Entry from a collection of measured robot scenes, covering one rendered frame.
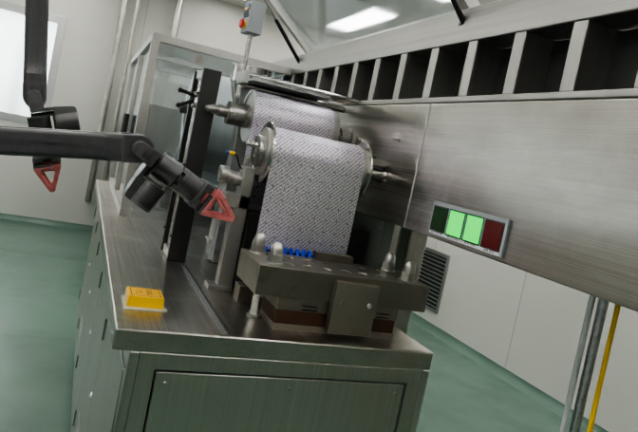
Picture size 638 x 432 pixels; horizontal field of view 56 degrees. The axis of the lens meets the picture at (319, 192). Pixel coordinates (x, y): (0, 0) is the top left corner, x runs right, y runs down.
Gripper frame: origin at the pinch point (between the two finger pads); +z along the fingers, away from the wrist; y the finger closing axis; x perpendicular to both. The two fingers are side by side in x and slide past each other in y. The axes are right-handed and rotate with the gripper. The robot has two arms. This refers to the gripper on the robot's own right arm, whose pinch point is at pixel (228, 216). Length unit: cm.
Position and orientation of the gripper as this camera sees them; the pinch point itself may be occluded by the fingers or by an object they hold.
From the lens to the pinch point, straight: 136.1
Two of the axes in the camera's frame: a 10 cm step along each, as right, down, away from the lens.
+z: 7.2, 6.0, 3.5
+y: 3.6, 1.1, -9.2
